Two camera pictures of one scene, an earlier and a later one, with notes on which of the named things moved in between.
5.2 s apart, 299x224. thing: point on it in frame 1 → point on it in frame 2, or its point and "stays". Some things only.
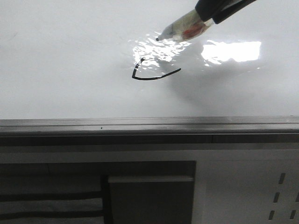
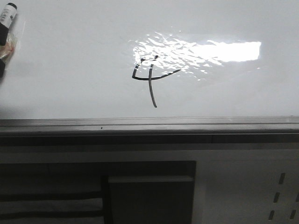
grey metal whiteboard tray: [281, 130] stays
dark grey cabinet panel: [154, 199] stays
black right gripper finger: [207, 9] → [3, 33]
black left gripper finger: [231, 7] → [2, 66]
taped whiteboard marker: [184, 27] → [7, 14]
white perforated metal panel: [245, 186] stays
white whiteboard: [101, 59] stays
